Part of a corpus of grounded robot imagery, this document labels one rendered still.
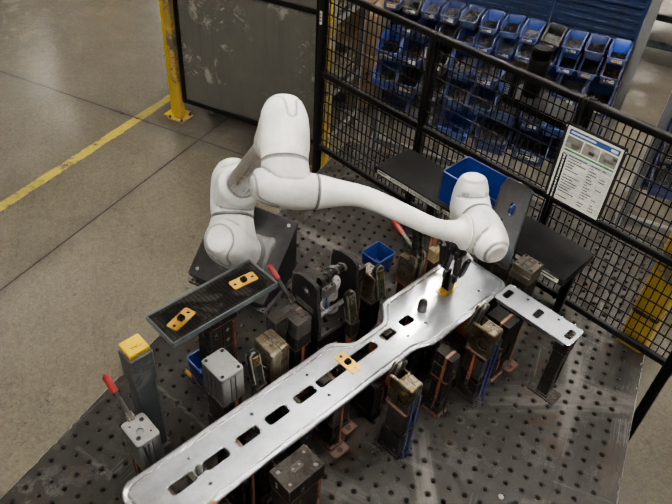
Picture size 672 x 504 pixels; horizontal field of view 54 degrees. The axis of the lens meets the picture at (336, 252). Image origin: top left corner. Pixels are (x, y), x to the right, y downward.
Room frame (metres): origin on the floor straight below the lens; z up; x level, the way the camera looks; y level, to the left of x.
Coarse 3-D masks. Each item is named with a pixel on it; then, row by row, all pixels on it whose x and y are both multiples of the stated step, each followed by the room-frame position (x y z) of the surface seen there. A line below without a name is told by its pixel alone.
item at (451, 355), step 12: (444, 348) 1.35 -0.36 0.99; (444, 360) 1.31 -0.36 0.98; (456, 360) 1.31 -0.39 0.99; (432, 372) 1.34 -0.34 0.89; (444, 372) 1.31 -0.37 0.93; (432, 384) 1.34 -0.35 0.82; (444, 384) 1.30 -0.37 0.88; (432, 396) 1.33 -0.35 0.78; (444, 396) 1.33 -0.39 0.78; (432, 408) 1.31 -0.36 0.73; (444, 408) 1.31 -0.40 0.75
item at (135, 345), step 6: (132, 336) 1.16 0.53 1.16; (138, 336) 1.16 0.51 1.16; (126, 342) 1.13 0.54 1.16; (132, 342) 1.14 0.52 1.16; (138, 342) 1.14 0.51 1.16; (144, 342) 1.14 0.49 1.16; (120, 348) 1.12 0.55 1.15; (126, 348) 1.11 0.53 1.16; (132, 348) 1.12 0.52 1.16; (138, 348) 1.12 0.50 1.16; (144, 348) 1.12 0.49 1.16; (126, 354) 1.10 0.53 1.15; (132, 354) 1.10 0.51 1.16; (138, 354) 1.10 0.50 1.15
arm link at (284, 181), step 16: (272, 160) 1.48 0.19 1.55; (288, 160) 1.48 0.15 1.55; (304, 160) 1.51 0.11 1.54; (256, 176) 1.44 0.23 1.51; (272, 176) 1.44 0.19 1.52; (288, 176) 1.45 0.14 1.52; (304, 176) 1.46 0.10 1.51; (256, 192) 1.42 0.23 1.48; (272, 192) 1.41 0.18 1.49; (288, 192) 1.42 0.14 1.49; (304, 192) 1.43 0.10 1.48; (288, 208) 1.43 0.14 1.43; (304, 208) 1.43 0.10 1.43
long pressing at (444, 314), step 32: (416, 288) 1.60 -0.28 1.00; (480, 288) 1.62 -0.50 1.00; (384, 320) 1.44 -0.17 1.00; (416, 320) 1.45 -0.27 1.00; (448, 320) 1.46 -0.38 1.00; (320, 352) 1.28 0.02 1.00; (352, 352) 1.30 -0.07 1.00; (384, 352) 1.31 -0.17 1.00; (288, 384) 1.16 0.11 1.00; (352, 384) 1.18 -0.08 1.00; (224, 416) 1.03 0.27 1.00; (256, 416) 1.04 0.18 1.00; (288, 416) 1.05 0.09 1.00; (320, 416) 1.06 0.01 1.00; (192, 448) 0.93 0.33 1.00; (224, 448) 0.94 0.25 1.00; (256, 448) 0.95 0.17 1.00; (160, 480) 0.84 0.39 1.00; (224, 480) 0.85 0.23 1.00
